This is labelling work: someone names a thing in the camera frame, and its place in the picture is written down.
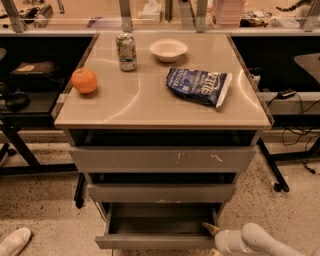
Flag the blue chip bag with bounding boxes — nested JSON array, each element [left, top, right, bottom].
[[166, 68, 233, 108]]

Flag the grey middle drawer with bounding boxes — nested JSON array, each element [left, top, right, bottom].
[[88, 184, 235, 203]]

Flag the orange fruit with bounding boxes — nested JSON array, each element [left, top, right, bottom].
[[71, 67, 97, 94]]

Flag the black power adapter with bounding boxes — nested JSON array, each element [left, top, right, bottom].
[[277, 89, 296, 99]]

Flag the black headphones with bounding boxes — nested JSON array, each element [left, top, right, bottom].
[[5, 92, 30, 112]]

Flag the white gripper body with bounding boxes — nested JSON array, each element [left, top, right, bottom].
[[215, 229, 256, 255]]

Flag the grey top drawer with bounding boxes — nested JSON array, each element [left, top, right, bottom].
[[70, 146, 255, 173]]

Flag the grey drawer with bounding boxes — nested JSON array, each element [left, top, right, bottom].
[[95, 203, 219, 249], [70, 146, 255, 173], [88, 184, 235, 203]]

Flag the black box on shelf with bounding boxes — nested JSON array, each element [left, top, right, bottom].
[[10, 61, 56, 79]]

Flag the grey bottom drawer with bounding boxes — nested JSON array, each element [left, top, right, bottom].
[[95, 203, 219, 249]]

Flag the white tissue box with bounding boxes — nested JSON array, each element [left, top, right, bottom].
[[142, 0, 162, 22]]

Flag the white shoe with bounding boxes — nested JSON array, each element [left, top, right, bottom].
[[0, 227, 32, 256]]

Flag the grey drawer cabinet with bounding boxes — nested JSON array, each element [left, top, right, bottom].
[[53, 31, 272, 214]]

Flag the black table leg frame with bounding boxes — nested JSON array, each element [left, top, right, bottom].
[[257, 138, 290, 192]]

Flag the white bowl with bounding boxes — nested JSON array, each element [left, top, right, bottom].
[[149, 39, 188, 63]]

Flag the black left desk frame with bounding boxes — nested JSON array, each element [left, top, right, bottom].
[[0, 116, 78, 177]]

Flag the green white soda can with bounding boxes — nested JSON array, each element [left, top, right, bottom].
[[116, 33, 137, 71]]

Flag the pink plastic container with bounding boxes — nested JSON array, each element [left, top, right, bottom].
[[211, 0, 245, 28]]

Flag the black floor cable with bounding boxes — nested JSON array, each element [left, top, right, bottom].
[[89, 196, 108, 224]]

